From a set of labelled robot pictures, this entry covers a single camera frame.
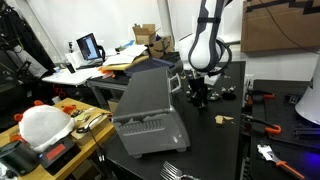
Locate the silver metal spoon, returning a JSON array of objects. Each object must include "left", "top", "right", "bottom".
[{"left": 75, "top": 113, "right": 105, "bottom": 134}]

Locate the brown cardboard box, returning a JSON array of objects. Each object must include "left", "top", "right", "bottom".
[
  {"left": 146, "top": 34, "right": 175, "bottom": 58},
  {"left": 132, "top": 23, "right": 161, "bottom": 46}
]

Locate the open black laptop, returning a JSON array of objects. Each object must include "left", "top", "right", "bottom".
[{"left": 75, "top": 32, "right": 105, "bottom": 69}]

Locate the yellow flat board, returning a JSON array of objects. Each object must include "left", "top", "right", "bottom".
[{"left": 99, "top": 54, "right": 150, "bottom": 73}]

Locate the blue plastic bin lid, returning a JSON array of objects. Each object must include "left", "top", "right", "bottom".
[{"left": 123, "top": 57, "right": 176, "bottom": 78}]

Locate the flat cardboard tray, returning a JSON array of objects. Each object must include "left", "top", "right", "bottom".
[{"left": 70, "top": 107, "right": 113, "bottom": 141}]

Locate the small black block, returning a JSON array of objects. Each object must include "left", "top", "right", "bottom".
[{"left": 287, "top": 94, "right": 301, "bottom": 105}]

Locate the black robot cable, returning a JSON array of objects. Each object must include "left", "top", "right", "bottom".
[{"left": 213, "top": 38, "right": 233, "bottom": 77}]

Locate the silver metal fork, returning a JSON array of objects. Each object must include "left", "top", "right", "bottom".
[{"left": 159, "top": 160, "right": 201, "bottom": 180}]

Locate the yellow wooden table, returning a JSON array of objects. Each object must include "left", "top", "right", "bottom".
[{"left": 0, "top": 97, "right": 117, "bottom": 180}]

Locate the grey dish rack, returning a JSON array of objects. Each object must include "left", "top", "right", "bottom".
[{"left": 111, "top": 66, "right": 192, "bottom": 159}]

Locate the large cardboard panel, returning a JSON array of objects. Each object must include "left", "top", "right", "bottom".
[{"left": 240, "top": 0, "right": 320, "bottom": 53}]

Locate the silver head orange clamp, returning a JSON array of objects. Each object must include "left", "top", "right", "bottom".
[{"left": 256, "top": 143, "right": 306, "bottom": 180}]

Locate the small tan block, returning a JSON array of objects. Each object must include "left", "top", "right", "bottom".
[{"left": 214, "top": 114, "right": 235, "bottom": 125}]

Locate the white power strip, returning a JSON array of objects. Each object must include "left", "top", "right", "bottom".
[{"left": 244, "top": 73, "right": 255, "bottom": 101}]

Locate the black storage bin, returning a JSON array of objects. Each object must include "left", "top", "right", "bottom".
[{"left": 159, "top": 49, "right": 188, "bottom": 76}]

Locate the white plush with orange ears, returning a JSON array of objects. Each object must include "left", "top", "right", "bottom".
[{"left": 13, "top": 99, "right": 78, "bottom": 154}]

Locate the black scale red display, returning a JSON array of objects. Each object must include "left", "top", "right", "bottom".
[{"left": 35, "top": 135, "right": 83, "bottom": 177}]

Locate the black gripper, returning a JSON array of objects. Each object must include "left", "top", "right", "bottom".
[{"left": 190, "top": 77, "right": 209, "bottom": 109}]

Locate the white paper pile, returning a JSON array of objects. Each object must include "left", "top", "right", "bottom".
[{"left": 101, "top": 44, "right": 149, "bottom": 67}]

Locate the black clothing on rack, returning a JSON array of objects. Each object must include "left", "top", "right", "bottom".
[{"left": 0, "top": 0, "right": 56, "bottom": 101}]

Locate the black round container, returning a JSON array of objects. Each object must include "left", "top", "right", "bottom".
[{"left": 0, "top": 140, "right": 40, "bottom": 177}]

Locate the white office table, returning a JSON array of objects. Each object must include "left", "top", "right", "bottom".
[{"left": 41, "top": 64, "right": 113, "bottom": 108}]

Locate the silver toaster oven handle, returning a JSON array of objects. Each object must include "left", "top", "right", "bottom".
[{"left": 167, "top": 73, "right": 183, "bottom": 95}]

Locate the black orange-handled clamp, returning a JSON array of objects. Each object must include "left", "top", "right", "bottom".
[
  {"left": 241, "top": 113, "right": 283, "bottom": 136},
  {"left": 245, "top": 89, "right": 277, "bottom": 105}
]

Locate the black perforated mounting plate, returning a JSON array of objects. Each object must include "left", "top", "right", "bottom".
[{"left": 248, "top": 79, "right": 320, "bottom": 180}]

